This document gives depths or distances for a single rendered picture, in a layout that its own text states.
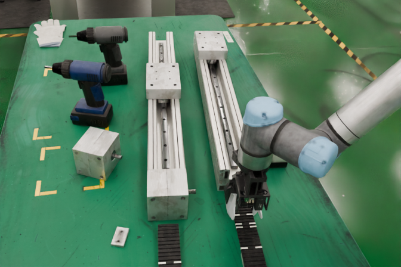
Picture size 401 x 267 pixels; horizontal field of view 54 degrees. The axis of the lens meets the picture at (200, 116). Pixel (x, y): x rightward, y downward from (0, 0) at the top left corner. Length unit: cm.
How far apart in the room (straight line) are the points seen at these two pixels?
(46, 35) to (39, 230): 102
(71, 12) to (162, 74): 153
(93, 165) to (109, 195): 9
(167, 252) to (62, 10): 208
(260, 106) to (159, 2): 204
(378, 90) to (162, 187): 53
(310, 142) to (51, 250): 64
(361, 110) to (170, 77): 67
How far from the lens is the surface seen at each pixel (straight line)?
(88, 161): 112
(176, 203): 99
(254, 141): 80
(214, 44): 152
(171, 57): 150
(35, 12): 410
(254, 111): 77
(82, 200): 111
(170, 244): 96
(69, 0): 274
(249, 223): 102
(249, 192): 89
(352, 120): 86
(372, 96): 86
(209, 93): 132
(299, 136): 77
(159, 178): 101
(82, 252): 101
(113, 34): 141
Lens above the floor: 161
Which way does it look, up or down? 38 degrees down
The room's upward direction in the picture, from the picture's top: 4 degrees clockwise
